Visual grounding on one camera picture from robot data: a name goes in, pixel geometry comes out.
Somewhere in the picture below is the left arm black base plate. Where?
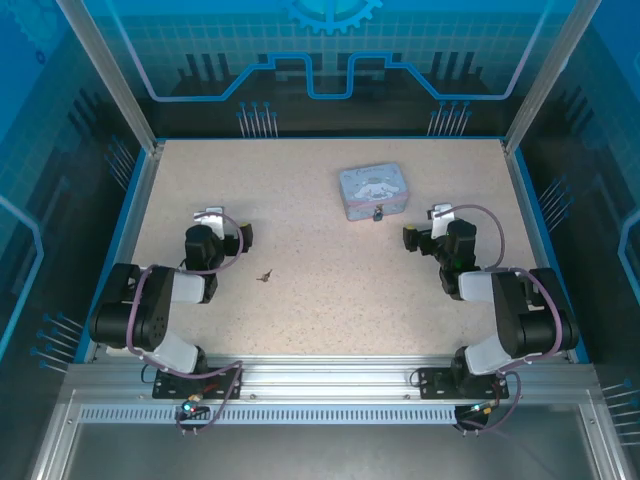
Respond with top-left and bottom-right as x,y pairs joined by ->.
152,367 -> 245,400

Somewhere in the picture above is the left aluminium corner post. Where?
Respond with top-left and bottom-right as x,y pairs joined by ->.
53,0 -> 167,155

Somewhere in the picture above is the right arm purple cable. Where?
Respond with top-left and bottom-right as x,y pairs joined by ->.
433,204 -> 564,374

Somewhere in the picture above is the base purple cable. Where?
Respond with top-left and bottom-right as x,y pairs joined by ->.
452,370 -> 524,436
174,362 -> 245,436

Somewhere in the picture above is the right yellow power connector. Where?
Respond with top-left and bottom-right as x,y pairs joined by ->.
467,399 -> 502,417

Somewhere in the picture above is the right aluminium side rail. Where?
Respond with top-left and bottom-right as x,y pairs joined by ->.
501,142 -> 590,364

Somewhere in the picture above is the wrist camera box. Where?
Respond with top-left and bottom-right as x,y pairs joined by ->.
193,204 -> 226,234
427,202 -> 459,239

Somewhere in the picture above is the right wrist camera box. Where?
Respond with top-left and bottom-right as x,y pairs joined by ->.
427,202 -> 459,239

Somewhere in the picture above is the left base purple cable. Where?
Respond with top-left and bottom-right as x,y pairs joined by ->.
174,362 -> 245,436

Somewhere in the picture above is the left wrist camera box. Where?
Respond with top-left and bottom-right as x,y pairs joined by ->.
193,204 -> 226,234

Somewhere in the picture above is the metal tray panel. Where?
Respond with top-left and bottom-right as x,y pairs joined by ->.
29,389 -> 640,480

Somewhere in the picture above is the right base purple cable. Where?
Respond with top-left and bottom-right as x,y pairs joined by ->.
452,370 -> 524,436

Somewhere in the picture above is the right aluminium corner post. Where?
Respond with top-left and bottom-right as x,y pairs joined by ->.
501,0 -> 610,155

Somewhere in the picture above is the slotted grey cable duct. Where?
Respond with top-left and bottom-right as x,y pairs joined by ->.
78,405 -> 464,426

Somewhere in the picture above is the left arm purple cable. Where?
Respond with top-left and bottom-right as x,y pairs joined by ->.
124,212 -> 245,359

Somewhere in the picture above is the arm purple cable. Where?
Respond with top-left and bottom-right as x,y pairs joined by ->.
433,204 -> 564,374
124,212 -> 245,359

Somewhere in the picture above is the light blue cartoon tin box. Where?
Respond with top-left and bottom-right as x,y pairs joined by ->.
338,162 -> 409,222

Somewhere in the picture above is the aluminium front rail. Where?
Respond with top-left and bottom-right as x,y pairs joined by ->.
64,355 -> 599,401

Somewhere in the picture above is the yellow power connector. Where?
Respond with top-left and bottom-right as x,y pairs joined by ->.
180,394 -> 207,417
467,399 -> 502,417

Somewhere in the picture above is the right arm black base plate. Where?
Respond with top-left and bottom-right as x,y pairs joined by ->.
417,367 -> 511,400

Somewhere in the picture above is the left yellow power connector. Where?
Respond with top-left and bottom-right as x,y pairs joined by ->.
180,394 -> 207,417

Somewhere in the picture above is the aluminium corner post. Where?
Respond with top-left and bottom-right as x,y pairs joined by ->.
501,0 -> 610,155
53,0 -> 167,155

